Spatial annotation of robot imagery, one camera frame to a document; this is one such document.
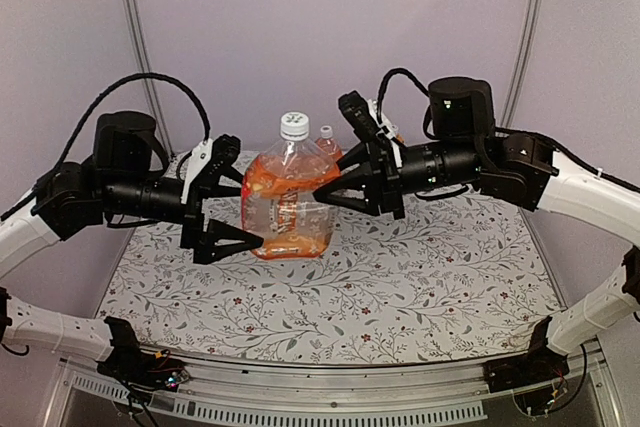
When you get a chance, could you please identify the right black braided cable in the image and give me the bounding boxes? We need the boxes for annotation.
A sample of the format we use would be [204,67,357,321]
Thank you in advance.
[374,67,431,118]

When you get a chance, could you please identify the orange grey-label tea bottle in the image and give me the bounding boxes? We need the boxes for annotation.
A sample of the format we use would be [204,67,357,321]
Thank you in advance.
[315,125,343,161]

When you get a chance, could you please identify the right aluminium frame post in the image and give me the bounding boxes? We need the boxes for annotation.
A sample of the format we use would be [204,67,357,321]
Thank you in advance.
[500,0,543,128]

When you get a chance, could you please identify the left aluminium frame post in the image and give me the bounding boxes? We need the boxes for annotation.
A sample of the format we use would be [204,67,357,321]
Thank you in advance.
[122,0,175,156]

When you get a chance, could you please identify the floral patterned table mat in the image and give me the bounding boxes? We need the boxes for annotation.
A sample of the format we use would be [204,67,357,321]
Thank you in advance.
[98,194,563,364]

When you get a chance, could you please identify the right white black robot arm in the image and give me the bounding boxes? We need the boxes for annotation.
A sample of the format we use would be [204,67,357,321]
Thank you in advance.
[314,77,639,392]

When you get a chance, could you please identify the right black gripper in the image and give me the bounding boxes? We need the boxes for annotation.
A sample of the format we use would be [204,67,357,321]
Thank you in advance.
[312,137,481,221]

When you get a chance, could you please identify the black braided cable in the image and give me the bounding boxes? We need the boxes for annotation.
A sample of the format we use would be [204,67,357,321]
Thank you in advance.
[374,67,431,118]
[0,72,211,221]

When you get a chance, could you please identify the aluminium frame post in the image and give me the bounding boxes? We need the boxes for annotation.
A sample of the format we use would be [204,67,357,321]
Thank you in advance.
[122,0,175,156]
[500,0,543,128]

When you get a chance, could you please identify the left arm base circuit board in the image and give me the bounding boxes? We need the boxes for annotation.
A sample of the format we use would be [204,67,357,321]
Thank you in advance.
[124,349,190,392]

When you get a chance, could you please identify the front aluminium rail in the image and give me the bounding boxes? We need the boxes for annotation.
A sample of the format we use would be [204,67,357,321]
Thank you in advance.
[44,341,626,426]

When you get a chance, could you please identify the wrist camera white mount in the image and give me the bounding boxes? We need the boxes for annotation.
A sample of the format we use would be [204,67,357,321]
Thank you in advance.
[338,91,406,168]
[181,134,241,205]

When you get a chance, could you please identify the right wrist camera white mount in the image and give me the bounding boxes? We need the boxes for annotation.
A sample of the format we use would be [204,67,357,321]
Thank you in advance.
[338,91,406,168]

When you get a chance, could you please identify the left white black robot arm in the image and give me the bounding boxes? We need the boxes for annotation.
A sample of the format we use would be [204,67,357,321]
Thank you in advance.
[1,111,263,391]

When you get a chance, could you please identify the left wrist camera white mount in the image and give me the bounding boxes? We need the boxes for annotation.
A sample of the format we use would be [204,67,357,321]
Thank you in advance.
[181,134,241,205]

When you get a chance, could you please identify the wide orange tea bottle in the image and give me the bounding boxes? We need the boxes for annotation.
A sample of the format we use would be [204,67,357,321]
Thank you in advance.
[241,136,340,260]

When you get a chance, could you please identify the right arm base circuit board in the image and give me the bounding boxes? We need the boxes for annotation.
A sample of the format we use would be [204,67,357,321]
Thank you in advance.
[513,376,568,418]

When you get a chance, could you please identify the left black braided cable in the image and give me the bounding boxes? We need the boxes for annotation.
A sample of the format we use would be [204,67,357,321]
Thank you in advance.
[0,72,211,221]

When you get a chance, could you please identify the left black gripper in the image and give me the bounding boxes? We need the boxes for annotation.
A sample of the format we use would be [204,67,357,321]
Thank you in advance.
[103,166,265,264]

